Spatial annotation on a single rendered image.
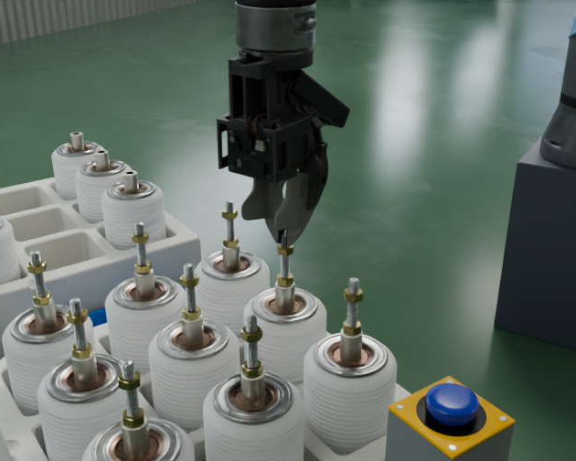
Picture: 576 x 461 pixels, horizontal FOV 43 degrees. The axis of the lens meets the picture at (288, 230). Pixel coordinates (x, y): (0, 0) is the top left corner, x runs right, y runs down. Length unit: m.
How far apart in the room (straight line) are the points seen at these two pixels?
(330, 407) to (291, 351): 0.10
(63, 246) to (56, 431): 0.52
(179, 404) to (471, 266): 0.85
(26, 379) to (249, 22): 0.44
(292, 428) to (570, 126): 0.69
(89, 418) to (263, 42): 0.38
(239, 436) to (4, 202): 0.86
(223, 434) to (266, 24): 0.37
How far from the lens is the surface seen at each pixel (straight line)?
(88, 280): 1.11
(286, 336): 0.80
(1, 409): 0.86
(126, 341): 0.87
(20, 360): 0.83
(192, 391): 0.77
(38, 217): 1.32
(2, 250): 1.09
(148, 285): 0.86
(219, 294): 0.89
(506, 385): 1.18
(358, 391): 0.73
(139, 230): 0.84
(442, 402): 0.58
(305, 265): 1.45
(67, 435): 0.74
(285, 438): 0.69
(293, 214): 0.75
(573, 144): 1.17
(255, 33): 0.68
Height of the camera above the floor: 0.69
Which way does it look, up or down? 26 degrees down
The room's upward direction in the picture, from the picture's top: straight up
